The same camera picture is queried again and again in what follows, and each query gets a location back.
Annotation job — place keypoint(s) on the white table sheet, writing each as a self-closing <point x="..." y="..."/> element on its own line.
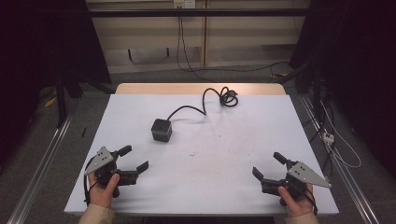
<point x="218" y="161"/>

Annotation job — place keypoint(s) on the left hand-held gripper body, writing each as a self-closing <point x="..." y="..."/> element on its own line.
<point x="101" y="160"/>

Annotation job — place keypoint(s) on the person's left hand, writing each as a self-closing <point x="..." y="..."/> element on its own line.
<point x="101" y="194"/>

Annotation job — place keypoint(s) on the person's right hand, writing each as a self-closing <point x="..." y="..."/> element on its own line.
<point x="298" y="207"/>

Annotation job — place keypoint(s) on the white power strip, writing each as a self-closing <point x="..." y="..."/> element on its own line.
<point x="328" y="137"/>

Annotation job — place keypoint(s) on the small black pen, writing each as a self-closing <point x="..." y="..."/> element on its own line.
<point x="83" y="132"/>

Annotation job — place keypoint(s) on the yellow floor tape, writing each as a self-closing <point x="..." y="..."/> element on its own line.
<point x="50" y="101"/>

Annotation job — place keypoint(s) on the black metal stand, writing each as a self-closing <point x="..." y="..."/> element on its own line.
<point x="60" y="99"/>

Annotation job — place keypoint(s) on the black horizontal frame bar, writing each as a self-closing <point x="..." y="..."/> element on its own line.
<point x="199" y="12"/>

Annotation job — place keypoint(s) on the black curtain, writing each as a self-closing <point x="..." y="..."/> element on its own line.
<point x="40" y="43"/>
<point x="358" y="56"/>

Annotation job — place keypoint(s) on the white wall socket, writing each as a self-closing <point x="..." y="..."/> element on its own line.
<point x="184" y="3"/>

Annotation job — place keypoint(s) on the aluminium floor rail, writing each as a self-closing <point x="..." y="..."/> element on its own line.
<point x="37" y="177"/>
<point x="345" y="174"/>

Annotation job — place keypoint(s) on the black cube device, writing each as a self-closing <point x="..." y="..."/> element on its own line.
<point x="161" y="130"/>

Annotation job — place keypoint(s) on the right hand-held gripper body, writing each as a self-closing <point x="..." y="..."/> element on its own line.
<point x="303" y="174"/>

